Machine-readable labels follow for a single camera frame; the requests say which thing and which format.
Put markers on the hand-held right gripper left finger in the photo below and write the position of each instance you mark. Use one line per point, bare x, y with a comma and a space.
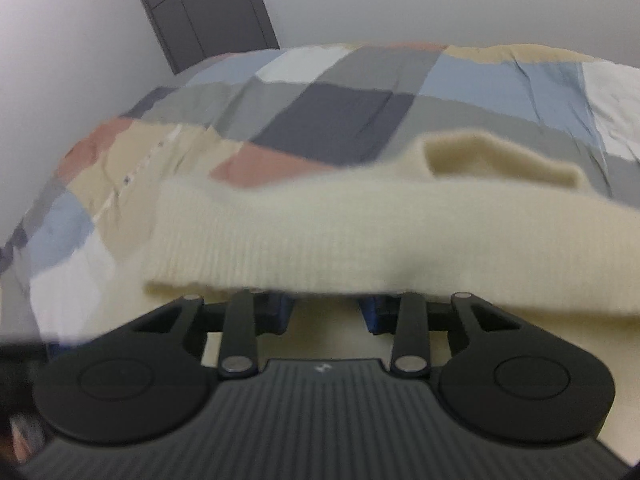
274, 312

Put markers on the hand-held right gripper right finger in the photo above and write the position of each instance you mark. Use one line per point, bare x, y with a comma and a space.
372, 316

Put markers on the cream striped knit sweater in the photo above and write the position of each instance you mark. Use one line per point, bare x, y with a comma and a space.
310, 240

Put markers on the patchwork bed cover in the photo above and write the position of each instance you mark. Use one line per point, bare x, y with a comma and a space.
320, 110

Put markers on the grey door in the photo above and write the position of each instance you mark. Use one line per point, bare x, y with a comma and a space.
210, 15

